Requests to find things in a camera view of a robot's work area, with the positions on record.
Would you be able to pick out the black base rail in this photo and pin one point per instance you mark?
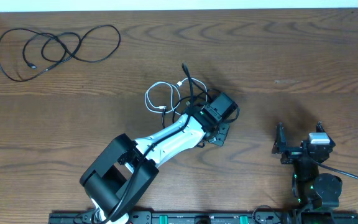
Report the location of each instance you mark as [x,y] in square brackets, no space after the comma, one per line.
[259,216]

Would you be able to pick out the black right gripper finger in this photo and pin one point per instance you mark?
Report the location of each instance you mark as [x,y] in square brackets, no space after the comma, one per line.
[280,137]
[319,127]

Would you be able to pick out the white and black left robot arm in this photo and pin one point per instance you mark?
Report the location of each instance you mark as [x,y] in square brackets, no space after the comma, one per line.
[121,174]

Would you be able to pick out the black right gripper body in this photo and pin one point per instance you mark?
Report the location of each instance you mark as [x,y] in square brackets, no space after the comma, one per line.
[292,155]

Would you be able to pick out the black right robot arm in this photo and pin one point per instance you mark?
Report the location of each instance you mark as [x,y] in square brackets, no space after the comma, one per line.
[317,193]

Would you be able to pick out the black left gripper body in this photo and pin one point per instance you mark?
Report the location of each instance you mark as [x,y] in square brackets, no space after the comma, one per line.
[222,135]

